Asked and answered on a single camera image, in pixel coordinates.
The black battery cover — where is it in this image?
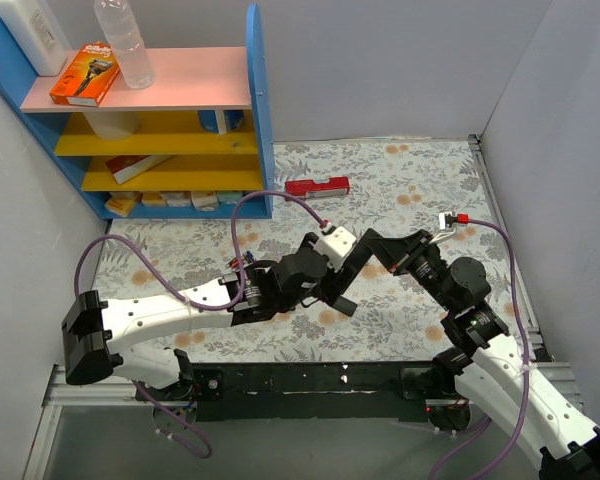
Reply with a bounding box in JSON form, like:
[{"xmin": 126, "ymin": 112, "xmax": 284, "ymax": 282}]
[{"xmin": 332, "ymin": 296, "xmax": 357, "ymax": 317}]

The blue white small box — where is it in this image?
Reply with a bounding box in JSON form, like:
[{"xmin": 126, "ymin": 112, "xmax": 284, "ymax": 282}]
[{"xmin": 216, "ymin": 191, "xmax": 244, "ymax": 205}]

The blue multicolour shelf unit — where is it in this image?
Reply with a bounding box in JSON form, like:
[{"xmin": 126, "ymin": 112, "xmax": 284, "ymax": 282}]
[{"xmin": 0, "ymin": 5, "xmax": 275, "ymax": 220}]

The red rectangular box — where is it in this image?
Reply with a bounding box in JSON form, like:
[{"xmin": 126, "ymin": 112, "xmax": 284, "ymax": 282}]
[{"xmin": 285, "ymin": 176, "xmax": 351, "ymax": 200}]

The white plastic bottle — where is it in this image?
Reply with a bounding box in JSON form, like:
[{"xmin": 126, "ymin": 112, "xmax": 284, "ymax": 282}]
[{"xmin": 0, "ymin": 0, "xmax": 68, "ymax": 77}]

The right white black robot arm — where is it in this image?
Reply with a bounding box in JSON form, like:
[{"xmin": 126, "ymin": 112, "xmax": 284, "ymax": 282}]
[{"xmin": 317, "ymin": 212, "xmax": 600, "ymax": 479}]

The white cylinder container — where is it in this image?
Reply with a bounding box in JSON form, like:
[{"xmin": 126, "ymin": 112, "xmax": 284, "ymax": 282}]
[{"xmin": 83, "ymin": 112, "xmax": 140, "ymax": 141}]

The yellow white small box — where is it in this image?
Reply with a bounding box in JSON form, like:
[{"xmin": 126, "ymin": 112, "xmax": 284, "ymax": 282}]
[{"xmin": 141, "ymin": 192, "xmax": 167, "ymax": 207}]

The clear plastic water bottle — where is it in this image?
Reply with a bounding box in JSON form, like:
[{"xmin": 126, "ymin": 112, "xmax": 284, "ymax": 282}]
[{"xmin": 94, "ymin": 0, "xmax": 156, "ymax": 89}]

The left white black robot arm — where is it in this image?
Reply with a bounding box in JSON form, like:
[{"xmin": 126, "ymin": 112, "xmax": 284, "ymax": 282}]
[{"xmin": 62, "ymin": 227, "xmax": 356, "ymax": 400}]

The orange razor box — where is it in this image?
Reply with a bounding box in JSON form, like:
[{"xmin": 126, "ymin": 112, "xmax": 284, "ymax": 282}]
[{"xmin": 49, "ymin": 42, "xmax": 120, "ymax": 107}]

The red white flat box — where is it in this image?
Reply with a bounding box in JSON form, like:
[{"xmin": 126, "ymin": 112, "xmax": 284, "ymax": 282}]
[{"xmin": 105, "ymin": 155, "xmax": 172, "ymax": 185}]

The floral patterned table mat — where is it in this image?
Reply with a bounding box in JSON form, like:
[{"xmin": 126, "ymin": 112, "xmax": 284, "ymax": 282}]
[{"xmin": 81, "ymin": 139, "xmax": 529, "ymax": 362}]

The white red small box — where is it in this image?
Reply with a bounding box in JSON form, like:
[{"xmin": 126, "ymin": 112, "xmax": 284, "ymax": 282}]
[{"xmin": 190, "ymin": 191, "xmax": 219, "ymax": 212}]

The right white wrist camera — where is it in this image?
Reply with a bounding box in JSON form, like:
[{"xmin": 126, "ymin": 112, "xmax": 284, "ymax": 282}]
[{"xmin": 430, "ymin": 211, "xmax": 470, "ymax": 244}]

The orange yellow small box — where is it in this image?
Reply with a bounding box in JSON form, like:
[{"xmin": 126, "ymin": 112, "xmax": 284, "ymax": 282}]
[{"xmin": 104, "ymin": 192, "xmax": 142, "ymax": 218}]

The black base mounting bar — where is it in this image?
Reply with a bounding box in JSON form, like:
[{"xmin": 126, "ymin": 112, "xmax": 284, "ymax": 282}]
[{"xmin": 148, "ymin": 361, "xmax": 472, "ymax": 431}]

